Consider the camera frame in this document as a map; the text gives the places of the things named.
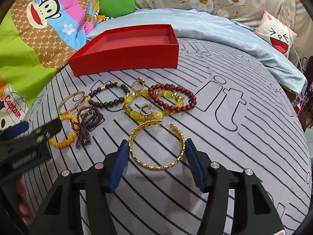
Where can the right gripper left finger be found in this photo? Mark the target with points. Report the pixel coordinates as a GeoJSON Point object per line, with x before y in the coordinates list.
{"type": "Point", "coordinates": [60, 211]}

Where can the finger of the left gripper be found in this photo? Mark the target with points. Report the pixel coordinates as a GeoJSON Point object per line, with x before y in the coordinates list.
{"type": "Point", "coordinates": [14, 131]}
{"type": "Point", "coordinates": [50, 129]}

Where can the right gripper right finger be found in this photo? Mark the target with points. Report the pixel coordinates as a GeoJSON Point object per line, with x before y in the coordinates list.
{"type": "Point", "coordinates": [253, 213]}

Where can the thin rose gold bangle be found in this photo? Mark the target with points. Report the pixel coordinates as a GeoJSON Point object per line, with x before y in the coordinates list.
{"type": "Point", "coordinates": [71, 103]}

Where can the gold hoop earring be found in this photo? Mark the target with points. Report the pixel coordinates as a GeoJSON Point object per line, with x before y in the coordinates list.
{"type": "Point", "coordinates": [146, 110]}

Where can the gold chain bangle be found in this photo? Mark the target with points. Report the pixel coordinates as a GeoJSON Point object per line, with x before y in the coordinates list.
{"type": "Point", "coordinates": [156, 147]}

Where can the left hand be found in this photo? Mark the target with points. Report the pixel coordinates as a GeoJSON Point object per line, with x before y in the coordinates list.
{"type": "Point", "coordinates": [22, 203]}

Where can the striped lavender bed sheet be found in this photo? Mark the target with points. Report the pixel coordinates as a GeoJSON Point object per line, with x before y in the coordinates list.
{"type": "Point", "coordinates": [221, 98]}

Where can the red cardboard tray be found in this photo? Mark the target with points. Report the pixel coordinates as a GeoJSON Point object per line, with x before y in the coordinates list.
{"type": "Point", "coordinates": [152, 46]}

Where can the cartoon monkey quilt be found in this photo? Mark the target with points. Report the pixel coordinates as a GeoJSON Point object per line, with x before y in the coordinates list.
{"type": "Point", "coordinates": [37, 39]}

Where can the green plush cushion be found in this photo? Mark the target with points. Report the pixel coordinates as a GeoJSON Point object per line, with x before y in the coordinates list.
{"type": "Point", "coordinates": [116, 8]}

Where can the light blue pillow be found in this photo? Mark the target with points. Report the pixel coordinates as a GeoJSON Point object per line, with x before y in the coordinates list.
{"type": "Point", "coordinates": [205, 26]}

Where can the pink cartoon face pillow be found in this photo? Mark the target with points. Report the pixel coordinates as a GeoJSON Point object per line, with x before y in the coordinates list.
{"type": "Point", "coordinates": [277, 34]}

